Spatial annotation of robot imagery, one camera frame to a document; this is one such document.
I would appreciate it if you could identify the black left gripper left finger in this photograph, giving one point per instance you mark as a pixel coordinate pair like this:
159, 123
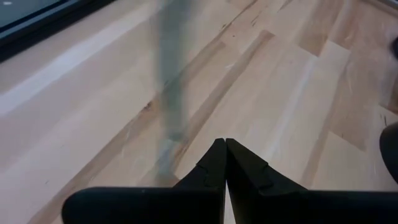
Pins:
140, 207

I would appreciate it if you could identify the black round spool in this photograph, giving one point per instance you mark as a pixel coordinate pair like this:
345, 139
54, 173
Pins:
390, 152

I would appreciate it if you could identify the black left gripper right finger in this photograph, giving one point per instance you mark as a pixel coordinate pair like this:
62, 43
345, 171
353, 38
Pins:
311, 208

